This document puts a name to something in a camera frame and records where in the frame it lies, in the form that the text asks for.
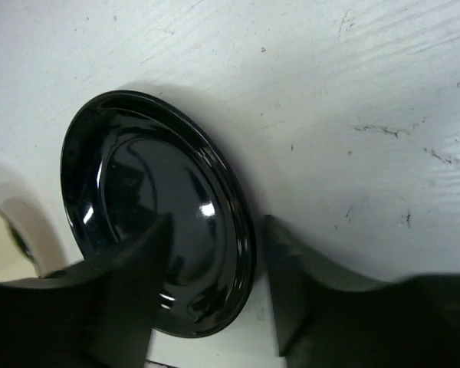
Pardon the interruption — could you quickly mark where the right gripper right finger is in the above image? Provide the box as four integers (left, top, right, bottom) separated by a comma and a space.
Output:
263, 215, 460, 367

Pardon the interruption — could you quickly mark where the black glossy plate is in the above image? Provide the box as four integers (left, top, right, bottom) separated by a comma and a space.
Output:
60, 90, 257, 338

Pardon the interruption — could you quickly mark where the cream plate with black spot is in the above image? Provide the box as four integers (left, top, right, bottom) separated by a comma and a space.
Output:
0, 211, 38, 283

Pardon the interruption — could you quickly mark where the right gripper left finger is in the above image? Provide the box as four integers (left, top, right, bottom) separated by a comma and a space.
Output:
0, 214, 173, 367

